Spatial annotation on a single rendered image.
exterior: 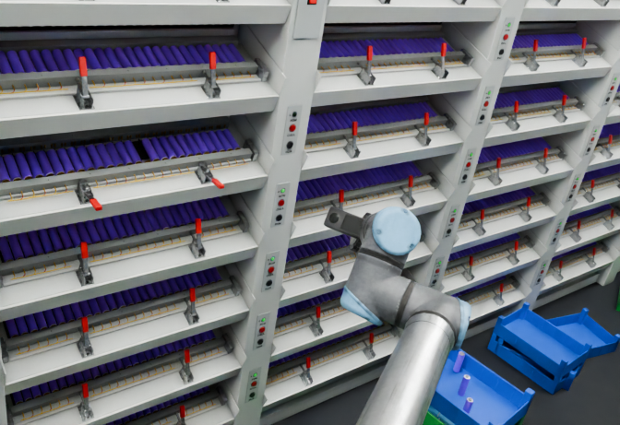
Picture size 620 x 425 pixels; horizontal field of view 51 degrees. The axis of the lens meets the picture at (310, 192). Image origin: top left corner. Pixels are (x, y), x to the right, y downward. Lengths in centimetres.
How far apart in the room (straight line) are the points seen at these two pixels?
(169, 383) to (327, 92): 86
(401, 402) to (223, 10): 80
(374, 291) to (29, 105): 70
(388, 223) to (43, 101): 67
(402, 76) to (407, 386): 95
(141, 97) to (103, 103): 8
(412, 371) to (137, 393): 92
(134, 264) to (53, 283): 18
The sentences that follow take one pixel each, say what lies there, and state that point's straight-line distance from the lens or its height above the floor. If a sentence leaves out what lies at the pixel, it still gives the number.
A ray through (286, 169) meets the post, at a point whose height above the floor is 96.
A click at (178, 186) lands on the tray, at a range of 143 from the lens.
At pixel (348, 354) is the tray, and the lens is 225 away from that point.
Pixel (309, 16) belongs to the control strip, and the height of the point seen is 133.
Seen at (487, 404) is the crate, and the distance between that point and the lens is 190.
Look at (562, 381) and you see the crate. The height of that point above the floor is 5.
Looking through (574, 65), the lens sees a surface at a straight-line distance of 235.
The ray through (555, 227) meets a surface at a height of 49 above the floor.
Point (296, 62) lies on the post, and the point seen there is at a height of 123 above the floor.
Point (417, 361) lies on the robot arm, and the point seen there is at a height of 96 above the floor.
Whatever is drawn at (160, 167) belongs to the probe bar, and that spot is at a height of 99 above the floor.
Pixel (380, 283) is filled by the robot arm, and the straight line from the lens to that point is 120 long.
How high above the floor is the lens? 162
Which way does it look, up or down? 27 degrees down
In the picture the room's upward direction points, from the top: 10 degrees clockwise
